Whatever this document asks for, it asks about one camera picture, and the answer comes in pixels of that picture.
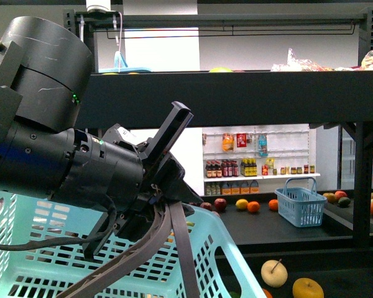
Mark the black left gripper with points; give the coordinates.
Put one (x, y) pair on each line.
(115, 174)

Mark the light blue basket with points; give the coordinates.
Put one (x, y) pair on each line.
(219, 266)

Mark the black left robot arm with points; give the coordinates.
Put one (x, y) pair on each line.
(44, 69)

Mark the far yellow lemon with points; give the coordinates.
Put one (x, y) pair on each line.
(241, 204)

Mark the black metal shelf rack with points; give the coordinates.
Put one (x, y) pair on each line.
(340, 257)

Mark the far dark red apple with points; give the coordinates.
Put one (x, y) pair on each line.
(220, 204)

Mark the far tangerine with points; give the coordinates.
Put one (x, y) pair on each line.
(253, 207)

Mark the white pear with stem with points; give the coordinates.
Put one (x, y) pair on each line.
(274, 273)

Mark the far orange by basket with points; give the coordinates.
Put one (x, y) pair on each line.
(273, 205)

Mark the yellow apple right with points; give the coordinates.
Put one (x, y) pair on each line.
(307, 288)

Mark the small blue shopping basket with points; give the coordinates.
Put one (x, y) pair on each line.
(300, 206)

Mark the white pegboard snack wall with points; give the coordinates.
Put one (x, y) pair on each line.
(257, 158)

